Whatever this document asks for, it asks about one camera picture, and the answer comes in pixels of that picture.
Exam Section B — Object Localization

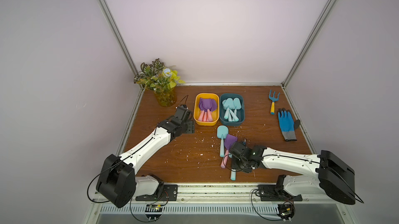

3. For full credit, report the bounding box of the aluminium front rail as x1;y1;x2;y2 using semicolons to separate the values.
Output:
91;182;348;205

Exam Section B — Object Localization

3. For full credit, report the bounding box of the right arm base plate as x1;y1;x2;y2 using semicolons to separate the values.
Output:
255;185;303;202

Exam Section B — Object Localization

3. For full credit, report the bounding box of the blue grey garden glove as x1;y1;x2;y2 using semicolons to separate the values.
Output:
278;108;301;142

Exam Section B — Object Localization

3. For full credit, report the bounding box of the dark teal storage box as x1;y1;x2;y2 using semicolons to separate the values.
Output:
220;93;245;127

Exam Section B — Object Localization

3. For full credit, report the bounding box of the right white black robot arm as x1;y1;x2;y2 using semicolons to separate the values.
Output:
229;142;357;205

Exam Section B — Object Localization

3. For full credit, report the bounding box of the yellow plastic storage box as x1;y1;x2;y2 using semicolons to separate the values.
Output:
193;93;220;126

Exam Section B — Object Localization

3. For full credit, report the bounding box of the potted green plant vase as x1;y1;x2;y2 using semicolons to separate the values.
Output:
134;58;185;107

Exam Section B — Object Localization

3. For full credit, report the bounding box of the left circuit board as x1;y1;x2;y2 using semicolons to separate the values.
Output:
144;204;164;222

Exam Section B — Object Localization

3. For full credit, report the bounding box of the circuit board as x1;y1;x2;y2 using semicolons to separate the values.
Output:
277;202;296;222
144;204;164;222

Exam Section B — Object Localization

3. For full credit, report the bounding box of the blue yellow garden rake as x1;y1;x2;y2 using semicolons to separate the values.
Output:
269;90;280;115

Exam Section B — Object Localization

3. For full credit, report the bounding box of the teal shovel eleventh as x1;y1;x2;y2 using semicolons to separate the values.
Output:
230;97;242;122

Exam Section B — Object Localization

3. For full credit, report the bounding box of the right circuit board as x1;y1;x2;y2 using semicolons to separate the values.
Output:
277;202;296;222

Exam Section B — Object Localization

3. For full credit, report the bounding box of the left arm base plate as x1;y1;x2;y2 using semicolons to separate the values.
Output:
134;184;178;202

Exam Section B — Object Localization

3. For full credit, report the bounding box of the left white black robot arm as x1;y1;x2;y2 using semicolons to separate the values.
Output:
96;105;194;208

